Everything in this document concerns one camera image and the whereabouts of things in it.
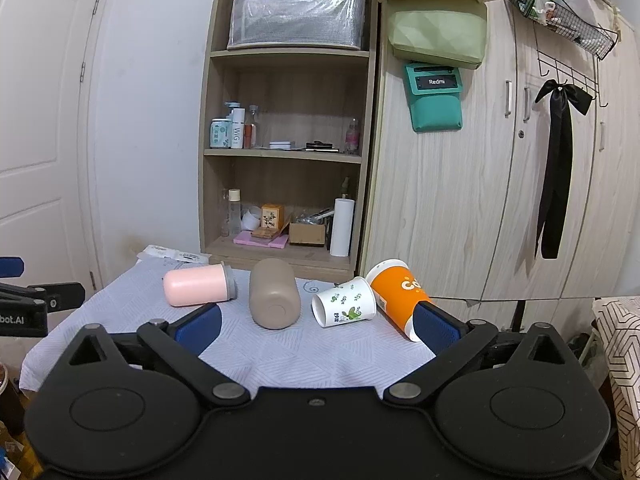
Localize pink cup with grey rim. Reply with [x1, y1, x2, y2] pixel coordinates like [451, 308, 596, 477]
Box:
[163, 263, 238, 308]

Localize orange paper cup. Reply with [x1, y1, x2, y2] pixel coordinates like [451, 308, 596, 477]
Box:
[366, 259, 431, 342]

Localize taupe beige cup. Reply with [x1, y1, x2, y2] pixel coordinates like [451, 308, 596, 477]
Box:
[250, 258, 302, 330]

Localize white paper cup green print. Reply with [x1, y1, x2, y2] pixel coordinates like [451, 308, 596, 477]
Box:
[311, 276, 378, 328]

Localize white patterned tablecloth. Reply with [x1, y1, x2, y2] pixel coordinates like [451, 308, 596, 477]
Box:
[20, 258, 434, 393]

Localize white tissue packs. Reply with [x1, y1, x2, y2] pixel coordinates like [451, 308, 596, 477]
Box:
[137, 245, 210, 264]

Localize clear bottle beige cap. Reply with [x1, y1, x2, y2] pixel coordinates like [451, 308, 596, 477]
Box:
[228, 188, 242, 237]

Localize light wood wardrobe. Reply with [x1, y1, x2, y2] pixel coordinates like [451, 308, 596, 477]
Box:
[359, 0, 639, 337]

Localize pink flat box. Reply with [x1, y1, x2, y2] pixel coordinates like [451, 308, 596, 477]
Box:
[233, 231, 288, 249]

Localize white small jar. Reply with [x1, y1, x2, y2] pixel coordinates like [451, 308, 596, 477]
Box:
[241, 206, 262, 232]

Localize white paper towel roll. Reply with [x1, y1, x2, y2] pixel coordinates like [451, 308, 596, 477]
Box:
[330, 198, 355, 258]

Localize orange floral small box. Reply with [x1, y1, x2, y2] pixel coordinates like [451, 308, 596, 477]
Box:
[260, 204, 284, 231]

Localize small cardboard box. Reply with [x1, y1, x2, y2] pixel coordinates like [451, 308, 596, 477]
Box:
[288, 222, 326, 246]

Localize geometric patterned bag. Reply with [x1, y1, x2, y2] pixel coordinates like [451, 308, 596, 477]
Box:
[592, 296, 640, 479]

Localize black ribbon bow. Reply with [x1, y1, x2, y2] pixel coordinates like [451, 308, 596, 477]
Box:
[535, 79, 593, 260]

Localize teal white jar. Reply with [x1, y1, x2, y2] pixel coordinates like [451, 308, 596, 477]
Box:
[209, 118, 232, 148]

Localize pink small bottle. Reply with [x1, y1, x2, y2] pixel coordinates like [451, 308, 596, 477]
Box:
[345, 118, 360, 155]

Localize orange clear bottle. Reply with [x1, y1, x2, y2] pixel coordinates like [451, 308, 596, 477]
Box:
[243, 105, 259, 148]

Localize white WIS bottle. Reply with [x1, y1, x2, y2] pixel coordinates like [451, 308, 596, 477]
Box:
[230, 107, 245, 150]

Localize teal Redmi pouch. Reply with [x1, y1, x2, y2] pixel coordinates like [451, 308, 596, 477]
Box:
[405, 62, 463, 133]

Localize green cushion bag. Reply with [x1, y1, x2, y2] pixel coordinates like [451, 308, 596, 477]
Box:
[386, 0, 488, 70]

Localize wooden bookshelf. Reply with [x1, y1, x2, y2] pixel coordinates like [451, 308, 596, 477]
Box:
[198, 0, 380, 283]

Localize white door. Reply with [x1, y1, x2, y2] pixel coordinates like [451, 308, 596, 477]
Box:
[1, 0, 106, 294]

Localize grey wrapped storage box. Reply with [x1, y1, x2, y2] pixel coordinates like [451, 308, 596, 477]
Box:
[228, 0, 367, 50]

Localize black wire hanging basket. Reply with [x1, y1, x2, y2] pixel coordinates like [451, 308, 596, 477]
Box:
[504, 0, 621, 61]

